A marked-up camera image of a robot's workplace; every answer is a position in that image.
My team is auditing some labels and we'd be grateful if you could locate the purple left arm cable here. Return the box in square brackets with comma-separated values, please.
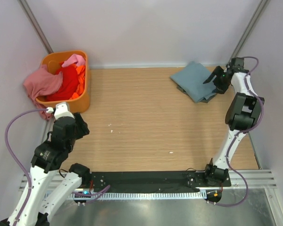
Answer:
[5, 108, 110, 226]

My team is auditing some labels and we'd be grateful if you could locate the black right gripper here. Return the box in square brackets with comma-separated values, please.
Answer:
[204, 66, 231, 95]

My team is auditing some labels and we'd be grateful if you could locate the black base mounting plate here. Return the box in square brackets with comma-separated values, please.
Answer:
[84, 170, 231, 194]

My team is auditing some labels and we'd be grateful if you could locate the light blue t shirt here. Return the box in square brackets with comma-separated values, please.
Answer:
[170, 61, 216, 103]

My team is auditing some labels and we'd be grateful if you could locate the light pink t shirt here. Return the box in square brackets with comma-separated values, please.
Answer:
[61, 54, 86, 67]

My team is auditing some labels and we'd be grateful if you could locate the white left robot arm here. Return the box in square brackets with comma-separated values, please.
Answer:
[0, 113, 91, 226]

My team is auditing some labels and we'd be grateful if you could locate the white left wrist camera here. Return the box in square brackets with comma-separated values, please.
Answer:
[45, 102, 75, 120]

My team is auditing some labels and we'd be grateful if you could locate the orange t shirt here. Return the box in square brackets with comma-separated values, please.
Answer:
[70, 65, 86, 100]

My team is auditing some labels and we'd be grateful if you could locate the orange plastic basket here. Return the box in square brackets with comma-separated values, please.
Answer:
[36, 50, 91, 113]

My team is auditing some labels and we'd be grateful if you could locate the slotted grey cable duct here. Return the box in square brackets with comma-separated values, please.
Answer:
[66, 191, 207, 201]

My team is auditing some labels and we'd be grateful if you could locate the red t shirt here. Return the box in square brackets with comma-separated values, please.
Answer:
[46, 64, 79, 101]

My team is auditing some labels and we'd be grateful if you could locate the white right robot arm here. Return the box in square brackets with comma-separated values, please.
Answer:
[203, 57, 265, 186]

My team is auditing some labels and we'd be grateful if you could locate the grey t shirt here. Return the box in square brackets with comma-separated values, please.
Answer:
[176, 85, 216, 103]

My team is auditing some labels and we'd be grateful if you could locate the aluminium frame rail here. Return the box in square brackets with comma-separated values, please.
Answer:
[229, 169, 276, 189]

